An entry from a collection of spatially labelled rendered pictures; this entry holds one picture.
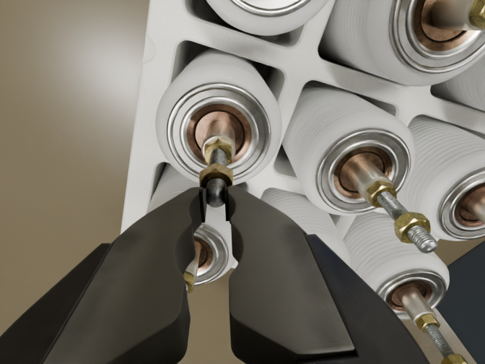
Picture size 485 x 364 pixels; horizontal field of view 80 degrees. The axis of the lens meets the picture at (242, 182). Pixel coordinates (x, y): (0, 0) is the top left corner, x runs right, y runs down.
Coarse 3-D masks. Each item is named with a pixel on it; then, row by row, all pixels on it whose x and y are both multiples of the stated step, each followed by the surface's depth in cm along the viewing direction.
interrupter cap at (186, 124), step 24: (192, 96) 20; (216, 96) 20; (240, 96) 20; (168, 120) 20; (192, 120) 21; (216, 120) 21; (240, 120) 21; (264, 120) 21; (168, 144) 21; (192, 144) 21; (240, 144) 22; (264, 144) 22; (192, 168) 22; (240, 168) 22
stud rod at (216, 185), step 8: (216, 152) 17; (224, 152) 18; (216, 160) 16; (224, 160) 17; (208, 184) 14; (216, 184) 14; (224, 184) 14; (208, 192) 14; (216, 192) 13; (208, 200) 14; (216, 200) 14; (224, 200) 14
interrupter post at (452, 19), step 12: (444, 0) 17; (456, 0) 16; (468, 0) 16; (432, 12) 18; (444, 12) 17; (456, 12) 16; (468, 12) 16; (444, 24) 18; (456, 24) 17; (468, 24) 16
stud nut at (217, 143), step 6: (216, 138) 18; (210, 144) 18; (216, 144) 18; (222, 144) 18; (228, 144) 18; (204, 150) 18; (210, 150) 18; (228, 150) 18; (204, 156) 18; (228, 156) 18; (228, 162) 18
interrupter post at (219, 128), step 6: (210, 126) 20; (216, 126) 20; (222, 126) 20; (228, 126) 20; (204, 132) 21; (210, 132) 19; (216, 132) 19; (222, 132) 19; (228, 132) 19; (204, 138) 19; (210, 138) 18; (222, 138) 18; (228, 138) 18; (234, 138) 20; (204, 144) 19; (234, 144) 19; (234, 150) 19; (234, 156) 19
